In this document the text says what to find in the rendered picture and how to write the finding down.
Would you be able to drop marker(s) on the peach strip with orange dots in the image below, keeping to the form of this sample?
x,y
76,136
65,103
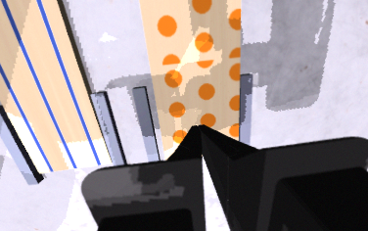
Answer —
x,y
195,61

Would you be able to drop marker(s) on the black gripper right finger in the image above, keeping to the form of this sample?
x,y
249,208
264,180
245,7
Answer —
x,y
244,177

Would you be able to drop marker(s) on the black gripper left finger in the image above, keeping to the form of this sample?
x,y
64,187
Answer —
x,y
144,187

